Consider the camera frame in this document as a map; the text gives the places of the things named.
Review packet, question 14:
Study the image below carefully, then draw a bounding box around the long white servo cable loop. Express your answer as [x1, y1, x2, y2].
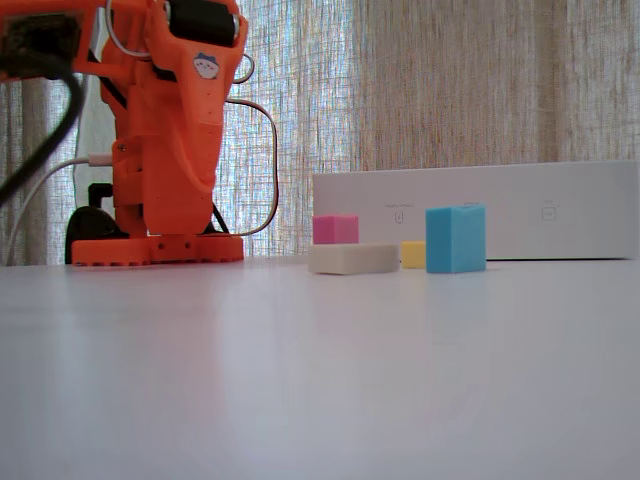
[224, 97, 279, 237]

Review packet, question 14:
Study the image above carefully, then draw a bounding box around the beige woven curtain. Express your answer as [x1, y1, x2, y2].
[0, 0, 640, 266]

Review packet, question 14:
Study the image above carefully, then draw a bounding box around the pink foam cuboid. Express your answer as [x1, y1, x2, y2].
[312, 214, 360, 246]

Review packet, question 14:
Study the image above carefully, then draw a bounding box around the black power plug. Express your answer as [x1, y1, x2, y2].
[88, 182, 115, 212]

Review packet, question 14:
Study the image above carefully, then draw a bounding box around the yellow foam cuboid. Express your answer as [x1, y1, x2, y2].
[401, 240, 428, 270]

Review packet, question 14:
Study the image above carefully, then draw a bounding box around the short white servo wire loop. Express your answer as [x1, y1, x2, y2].
[232, 52, 257, 84]

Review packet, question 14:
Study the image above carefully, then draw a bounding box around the white usb cable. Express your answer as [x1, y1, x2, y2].
[3, 153, 114, 266]

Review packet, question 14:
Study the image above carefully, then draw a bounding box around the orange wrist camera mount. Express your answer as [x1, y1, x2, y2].
[0, 0, 97, 84]

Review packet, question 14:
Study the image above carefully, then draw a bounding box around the white cardboard bin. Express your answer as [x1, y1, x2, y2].
[312, 159, 640, 262]

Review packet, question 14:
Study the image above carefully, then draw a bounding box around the thick black camera cable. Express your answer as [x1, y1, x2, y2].
[0, 69, 87, 206]

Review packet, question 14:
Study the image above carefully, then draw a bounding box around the white gripper servo wire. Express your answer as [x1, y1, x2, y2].
[104, 0, 151, 59]

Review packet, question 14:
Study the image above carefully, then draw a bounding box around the blue foam cuboid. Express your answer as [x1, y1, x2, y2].
[425, 203, 487, 275]

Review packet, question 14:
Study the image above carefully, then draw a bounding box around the cartoon cat sticker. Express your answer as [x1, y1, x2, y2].
[193, 51, 222, 80]

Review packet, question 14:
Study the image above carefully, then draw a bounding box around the black table clamp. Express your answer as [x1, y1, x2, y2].
[64, 204, 130, 265]

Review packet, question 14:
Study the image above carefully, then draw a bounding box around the orange robot arm with base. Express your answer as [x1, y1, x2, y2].
[69, 0, 250, 267]

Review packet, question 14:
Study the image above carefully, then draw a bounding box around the white foam cuboid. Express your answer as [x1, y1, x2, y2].
[307, 243, 401, 276]

